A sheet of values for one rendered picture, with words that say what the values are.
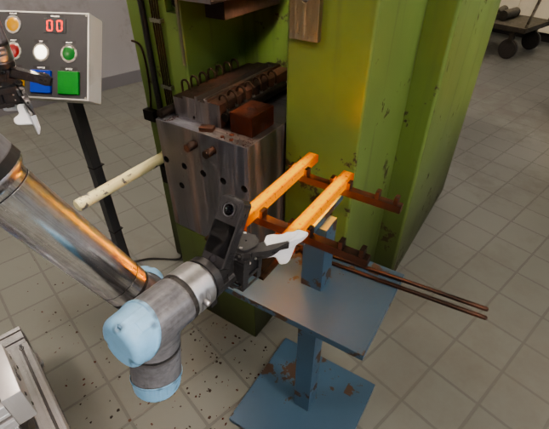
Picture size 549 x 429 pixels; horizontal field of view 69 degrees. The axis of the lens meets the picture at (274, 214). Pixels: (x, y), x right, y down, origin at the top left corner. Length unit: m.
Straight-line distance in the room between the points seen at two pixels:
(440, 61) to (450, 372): 1.18
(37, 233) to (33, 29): 1.15
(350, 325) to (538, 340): 1.23
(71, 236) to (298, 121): 0.87
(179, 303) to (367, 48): 0.82
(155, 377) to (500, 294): 1.85
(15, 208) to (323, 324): 0.72
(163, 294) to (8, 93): 0.96
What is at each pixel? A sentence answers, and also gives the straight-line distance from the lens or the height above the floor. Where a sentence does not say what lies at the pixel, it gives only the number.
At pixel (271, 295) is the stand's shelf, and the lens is 1.08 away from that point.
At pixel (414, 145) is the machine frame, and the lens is 1.68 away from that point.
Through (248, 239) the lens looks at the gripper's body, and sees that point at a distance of 0.67.
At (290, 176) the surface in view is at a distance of 1.02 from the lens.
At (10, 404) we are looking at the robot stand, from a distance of 0.95.
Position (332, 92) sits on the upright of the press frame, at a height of 1.05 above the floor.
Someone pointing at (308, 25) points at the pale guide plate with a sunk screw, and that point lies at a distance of 1.18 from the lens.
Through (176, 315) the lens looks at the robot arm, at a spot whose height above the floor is 1.05.
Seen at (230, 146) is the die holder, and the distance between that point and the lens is 1.24.
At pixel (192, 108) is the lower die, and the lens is 1.37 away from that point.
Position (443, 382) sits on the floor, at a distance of 1.83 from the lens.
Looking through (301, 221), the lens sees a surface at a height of 0.94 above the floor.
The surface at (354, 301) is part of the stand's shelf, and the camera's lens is 1.09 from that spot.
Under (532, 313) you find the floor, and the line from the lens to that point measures 2.23.
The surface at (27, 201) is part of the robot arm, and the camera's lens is 0.58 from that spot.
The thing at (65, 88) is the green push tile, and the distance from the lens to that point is 1.57.
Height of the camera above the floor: 1.48
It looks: 38 degrees down
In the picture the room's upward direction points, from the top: straight up
